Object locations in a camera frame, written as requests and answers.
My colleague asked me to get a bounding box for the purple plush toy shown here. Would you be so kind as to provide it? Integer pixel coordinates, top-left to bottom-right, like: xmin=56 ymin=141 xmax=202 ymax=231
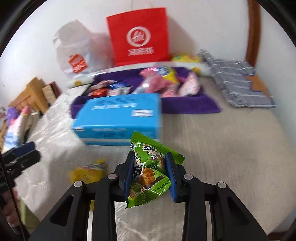
xmin=6 ymin=107 xmax=17 ymax=121

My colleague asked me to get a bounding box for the green blanket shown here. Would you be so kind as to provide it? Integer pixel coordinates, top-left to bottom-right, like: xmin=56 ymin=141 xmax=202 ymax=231
xmin=17 ymin=197 xmax=41 ymax=234

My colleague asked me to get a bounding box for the pink yellow snack packet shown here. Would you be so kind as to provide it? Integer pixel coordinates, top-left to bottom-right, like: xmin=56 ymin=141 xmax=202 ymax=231
xmin=139 ymin=65 xmax=179 ymax=85

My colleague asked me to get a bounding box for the red paper bag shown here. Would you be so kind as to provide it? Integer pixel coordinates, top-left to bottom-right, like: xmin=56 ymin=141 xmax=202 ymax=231
xmin=106 ymin=7 xmax=170 ymax=66

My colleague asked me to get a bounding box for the blue snack packet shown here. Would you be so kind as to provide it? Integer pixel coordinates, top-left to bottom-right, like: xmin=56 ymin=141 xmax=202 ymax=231
xmin=109 ymin=81 xmax=126 ymax=90

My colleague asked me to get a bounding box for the patterned paper roll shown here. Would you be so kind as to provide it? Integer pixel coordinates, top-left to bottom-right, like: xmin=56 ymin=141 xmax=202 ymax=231
xmin=67 ymin=61 xmax=213 ymax=87

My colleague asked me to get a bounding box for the green snack packet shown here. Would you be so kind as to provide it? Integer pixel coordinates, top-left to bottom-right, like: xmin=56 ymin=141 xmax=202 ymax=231
xmin=125 ymin=131 xmax=185 ymax=209

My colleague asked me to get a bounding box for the white plastic bag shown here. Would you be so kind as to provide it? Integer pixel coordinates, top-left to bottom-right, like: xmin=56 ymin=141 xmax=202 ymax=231
xmin=53 ymin=20 xmax=116 ymax=80

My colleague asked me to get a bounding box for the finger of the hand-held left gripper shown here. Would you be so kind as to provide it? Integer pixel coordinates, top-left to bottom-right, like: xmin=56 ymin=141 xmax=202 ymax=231
xmin=2 ymin=142 xmax=36 ymax=156
xmin=5 ymin=150 xmax=41 ymax=171

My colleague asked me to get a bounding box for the pink packet with green label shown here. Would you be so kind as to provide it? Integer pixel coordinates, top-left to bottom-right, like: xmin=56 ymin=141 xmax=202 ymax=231
xmin=179 ymin=71 xmax=200 ymax=96

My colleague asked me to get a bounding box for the long pink white snack packet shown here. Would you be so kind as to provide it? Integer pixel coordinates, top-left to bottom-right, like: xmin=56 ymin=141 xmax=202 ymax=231
xmin=94 ymin=80 xmax=116 ymax=90

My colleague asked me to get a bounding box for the wooden door frame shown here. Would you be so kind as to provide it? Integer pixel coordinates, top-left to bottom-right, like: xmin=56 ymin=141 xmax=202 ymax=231
xmin=245 ymin=0 xmax=262 ymax=67

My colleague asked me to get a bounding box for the wooden headboard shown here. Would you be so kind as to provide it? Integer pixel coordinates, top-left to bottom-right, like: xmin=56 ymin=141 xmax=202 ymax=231
xmin=9 ymin=77 xmax=50 ymax=114

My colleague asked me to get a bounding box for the colourful pillow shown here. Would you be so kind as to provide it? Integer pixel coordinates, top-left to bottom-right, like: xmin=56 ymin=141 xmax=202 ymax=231
xmin=5 ymin=106 xmax=33 ymax=149

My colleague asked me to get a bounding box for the grey checked cloth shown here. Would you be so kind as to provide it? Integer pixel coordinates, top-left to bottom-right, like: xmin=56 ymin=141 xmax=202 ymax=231
xmin=196 ymin=49 xmax=277 ymax=108

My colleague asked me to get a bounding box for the yellow plastic pack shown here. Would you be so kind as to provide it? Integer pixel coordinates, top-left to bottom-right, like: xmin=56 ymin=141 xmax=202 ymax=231
xmin=171 ymin=54 xmax=201 ymax=64

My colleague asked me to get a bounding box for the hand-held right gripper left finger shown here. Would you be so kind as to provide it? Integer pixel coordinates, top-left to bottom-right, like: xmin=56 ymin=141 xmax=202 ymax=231
xmin=29 ymin=152 xmax=137 ymax=241

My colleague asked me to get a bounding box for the patterned box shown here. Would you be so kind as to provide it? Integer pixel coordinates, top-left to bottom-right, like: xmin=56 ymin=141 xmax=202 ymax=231
xmin=42 ymin=82 xmax=62 ymax=105

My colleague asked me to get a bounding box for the small pink snack packet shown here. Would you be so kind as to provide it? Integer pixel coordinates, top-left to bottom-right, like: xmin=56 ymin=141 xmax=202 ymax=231
xmin=161 ymin=83 xmax=179 ymax=98

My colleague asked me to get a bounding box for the purple towel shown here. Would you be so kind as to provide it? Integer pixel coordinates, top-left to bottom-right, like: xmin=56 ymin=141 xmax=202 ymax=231
xmin=70 ymin=67 xmax=222 ymax=119

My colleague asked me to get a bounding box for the red snack packet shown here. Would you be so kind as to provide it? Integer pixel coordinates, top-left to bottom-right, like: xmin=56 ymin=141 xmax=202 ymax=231
xmin=87 ymin=88 xmax=108 ymax=97

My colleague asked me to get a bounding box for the person's left hand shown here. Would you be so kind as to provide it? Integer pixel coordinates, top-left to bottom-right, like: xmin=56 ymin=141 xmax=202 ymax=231
xmin=3 ymin=192 xmax=21 ymax=229

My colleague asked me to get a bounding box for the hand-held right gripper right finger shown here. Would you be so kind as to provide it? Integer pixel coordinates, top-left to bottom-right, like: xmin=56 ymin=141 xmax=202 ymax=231
xmin=165 ymin=152 xmax=270 ymax=241

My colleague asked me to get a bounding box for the striped mattress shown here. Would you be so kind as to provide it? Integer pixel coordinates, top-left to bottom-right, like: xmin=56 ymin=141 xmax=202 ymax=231
xmin=14 ymin=76 xmax=292 ymax=241

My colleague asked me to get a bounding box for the blue tissue box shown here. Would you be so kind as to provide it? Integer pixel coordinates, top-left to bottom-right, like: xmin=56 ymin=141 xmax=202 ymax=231
xmin=71 ymin=93 xmax=162 ymax=146

